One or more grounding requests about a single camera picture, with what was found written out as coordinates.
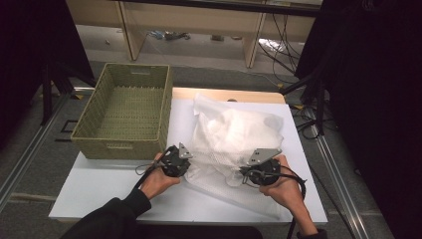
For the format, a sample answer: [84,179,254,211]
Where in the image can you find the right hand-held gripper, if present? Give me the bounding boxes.
[238,147,284,187]

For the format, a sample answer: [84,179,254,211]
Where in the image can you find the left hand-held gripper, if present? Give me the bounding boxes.
[160,141,194,178]

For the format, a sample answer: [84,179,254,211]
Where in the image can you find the white mesh laundry bag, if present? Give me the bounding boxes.
[183,93,293,220]

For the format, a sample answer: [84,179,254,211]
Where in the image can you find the green woven basket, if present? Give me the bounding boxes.
[70,63,174,161]

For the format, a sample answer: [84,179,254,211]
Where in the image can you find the person's left hand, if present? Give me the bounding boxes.
[140,151,182,201]

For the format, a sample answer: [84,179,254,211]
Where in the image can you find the person's right hand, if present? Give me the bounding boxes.
[258,154,305,211]

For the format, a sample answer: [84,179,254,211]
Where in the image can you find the black metal stand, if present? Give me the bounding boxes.
[39,61,98,127]
[280,74,328,137]

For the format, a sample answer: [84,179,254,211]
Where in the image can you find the black curtain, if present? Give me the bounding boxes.
[0,0,97,151]
[294,0,422,239]

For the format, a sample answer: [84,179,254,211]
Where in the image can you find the beige wooden shelf unit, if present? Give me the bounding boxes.
[65,0,323,70]

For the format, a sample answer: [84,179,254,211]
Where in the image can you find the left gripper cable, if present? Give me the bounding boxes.
[132,149,172,191]

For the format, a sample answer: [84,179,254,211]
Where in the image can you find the metal floor rail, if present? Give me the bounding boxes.
[0,87,88,204]
[310,133,374,239]

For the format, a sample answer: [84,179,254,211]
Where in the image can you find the black floor cables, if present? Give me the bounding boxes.
[258,13,302,76]

